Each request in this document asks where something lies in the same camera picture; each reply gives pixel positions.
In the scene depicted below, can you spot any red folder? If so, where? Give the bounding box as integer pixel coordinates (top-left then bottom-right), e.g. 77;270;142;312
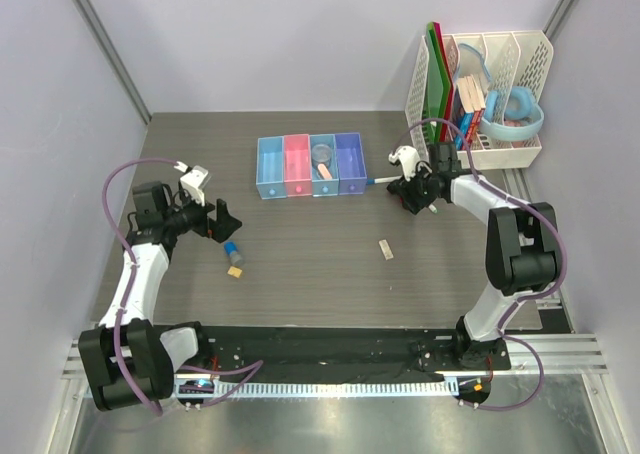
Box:
434;22;454;120

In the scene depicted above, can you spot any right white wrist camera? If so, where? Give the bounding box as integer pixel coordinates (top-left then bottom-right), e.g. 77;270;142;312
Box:
388;145;420;181

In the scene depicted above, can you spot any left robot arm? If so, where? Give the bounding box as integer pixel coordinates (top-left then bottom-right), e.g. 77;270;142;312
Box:
78;181;242;411

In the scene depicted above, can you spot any pink drawer box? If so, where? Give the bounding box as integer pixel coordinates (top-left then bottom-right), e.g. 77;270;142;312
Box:
283;134;312;197

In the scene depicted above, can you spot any yellow sticky note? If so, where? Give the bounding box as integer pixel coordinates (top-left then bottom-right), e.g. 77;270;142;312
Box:
227;266;243;279

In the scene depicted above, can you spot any blue marker pen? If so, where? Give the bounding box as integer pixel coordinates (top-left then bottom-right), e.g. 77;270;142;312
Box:
366;176;401;185

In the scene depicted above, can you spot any green folder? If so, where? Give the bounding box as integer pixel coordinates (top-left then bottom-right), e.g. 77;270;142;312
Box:
423;22;447;119

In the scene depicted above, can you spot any light blue drawer box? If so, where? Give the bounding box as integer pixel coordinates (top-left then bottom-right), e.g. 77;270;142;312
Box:
256;136;287;200

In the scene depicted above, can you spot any beige eraser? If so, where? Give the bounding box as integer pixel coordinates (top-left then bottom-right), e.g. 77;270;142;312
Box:
379;239;394;260

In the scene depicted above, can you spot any purple drawer box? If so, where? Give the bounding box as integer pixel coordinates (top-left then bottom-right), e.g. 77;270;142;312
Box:
335;132;368;195

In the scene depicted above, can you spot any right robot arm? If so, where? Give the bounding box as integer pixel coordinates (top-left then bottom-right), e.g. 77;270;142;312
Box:
387;142;563;369

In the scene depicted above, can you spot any pink eraser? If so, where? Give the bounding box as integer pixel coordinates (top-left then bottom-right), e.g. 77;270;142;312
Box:
316;163;333;180

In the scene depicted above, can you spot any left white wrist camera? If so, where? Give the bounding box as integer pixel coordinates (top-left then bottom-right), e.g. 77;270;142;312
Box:
176;162;211;206

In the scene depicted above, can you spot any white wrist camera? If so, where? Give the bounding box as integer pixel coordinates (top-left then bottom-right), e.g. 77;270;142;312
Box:
388;145;420;181
176;162;211;206

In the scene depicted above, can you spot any books stack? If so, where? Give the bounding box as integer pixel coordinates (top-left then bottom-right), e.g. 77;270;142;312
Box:
451;74;486;151

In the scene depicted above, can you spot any clear tape roll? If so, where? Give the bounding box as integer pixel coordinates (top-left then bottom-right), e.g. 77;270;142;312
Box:
311;143;333;167

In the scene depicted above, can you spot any white file organizer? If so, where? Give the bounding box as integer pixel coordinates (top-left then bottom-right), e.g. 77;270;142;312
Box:
404;30;553;171

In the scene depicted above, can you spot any blue glue stick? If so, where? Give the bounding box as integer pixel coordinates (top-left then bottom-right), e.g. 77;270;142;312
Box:
223;241;244;268

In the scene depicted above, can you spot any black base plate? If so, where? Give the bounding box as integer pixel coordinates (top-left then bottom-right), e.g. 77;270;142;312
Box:
180;326;511;384

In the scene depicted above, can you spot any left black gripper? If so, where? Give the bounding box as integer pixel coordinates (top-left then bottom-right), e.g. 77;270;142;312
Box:
163;188;241;243

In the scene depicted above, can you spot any white cable duct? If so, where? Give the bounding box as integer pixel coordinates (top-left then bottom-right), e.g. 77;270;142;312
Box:
172;377;459;402

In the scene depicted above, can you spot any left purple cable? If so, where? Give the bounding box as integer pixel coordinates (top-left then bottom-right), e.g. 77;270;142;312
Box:
101;157;264;417

